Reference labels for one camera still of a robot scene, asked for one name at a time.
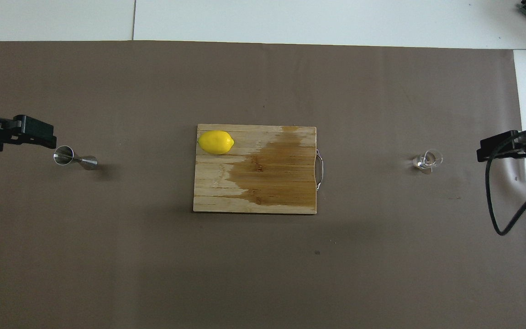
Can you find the small clear glass cup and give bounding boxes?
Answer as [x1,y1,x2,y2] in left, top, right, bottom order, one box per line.
[412,149,444,174]

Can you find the wooden cutting board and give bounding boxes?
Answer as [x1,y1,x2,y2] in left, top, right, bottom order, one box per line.
[193,124,325,215]

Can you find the steel double jigger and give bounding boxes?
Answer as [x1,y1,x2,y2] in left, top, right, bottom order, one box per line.
[53,145,99,171]

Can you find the yellow lemon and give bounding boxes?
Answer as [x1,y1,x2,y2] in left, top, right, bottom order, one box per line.
[198,130,235,155]

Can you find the brown paper table mat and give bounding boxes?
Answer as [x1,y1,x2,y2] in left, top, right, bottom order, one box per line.
[0,40,526,329]

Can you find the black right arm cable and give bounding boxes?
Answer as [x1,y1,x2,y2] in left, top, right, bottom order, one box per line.
[485,129,526,236]

